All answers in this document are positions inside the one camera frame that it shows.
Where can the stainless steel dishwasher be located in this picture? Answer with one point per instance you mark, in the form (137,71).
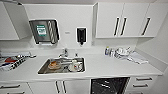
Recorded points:
(110,86)

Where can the stack of white bowls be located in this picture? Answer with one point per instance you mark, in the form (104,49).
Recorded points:
(122,52)

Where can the small sink soap pump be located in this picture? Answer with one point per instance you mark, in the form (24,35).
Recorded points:
(76,54)

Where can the black soap dispenser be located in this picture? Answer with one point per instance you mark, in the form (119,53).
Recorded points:
(81,35)

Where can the chrome faucet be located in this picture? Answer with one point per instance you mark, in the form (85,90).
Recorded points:
(64,52)

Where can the blue white bottle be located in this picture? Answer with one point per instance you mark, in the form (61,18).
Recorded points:
(107,51)

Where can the small clear bottle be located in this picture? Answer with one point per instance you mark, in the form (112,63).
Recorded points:
(112,53)

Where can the orange-brown bowl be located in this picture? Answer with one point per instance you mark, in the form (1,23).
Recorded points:
(53,65)

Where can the white double-door base cabinet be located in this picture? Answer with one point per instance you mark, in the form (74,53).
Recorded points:
(76,87)

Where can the steel paper towel dispenser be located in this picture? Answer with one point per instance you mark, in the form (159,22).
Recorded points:
(41,31)

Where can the steel kitchen sink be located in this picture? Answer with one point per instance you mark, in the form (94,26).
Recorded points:
(43,70)

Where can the red cup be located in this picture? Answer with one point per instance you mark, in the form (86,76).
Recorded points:
(10,60)

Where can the white wall outlet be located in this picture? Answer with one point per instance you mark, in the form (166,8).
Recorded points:
(92,42)

